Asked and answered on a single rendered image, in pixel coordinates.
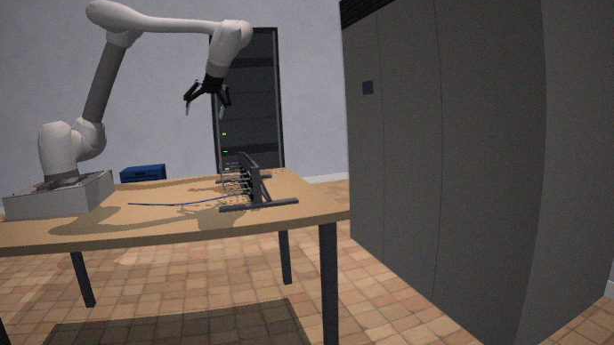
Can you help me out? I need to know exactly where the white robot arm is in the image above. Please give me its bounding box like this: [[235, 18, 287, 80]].
[[36, 0, 254, 191]]

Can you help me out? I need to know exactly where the dark grey rack with cable rings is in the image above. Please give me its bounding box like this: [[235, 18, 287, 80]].
[[215, 152, 299, 213]]

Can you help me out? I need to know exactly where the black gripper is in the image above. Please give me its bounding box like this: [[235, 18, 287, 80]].
[[183, 73, 231, 119]]

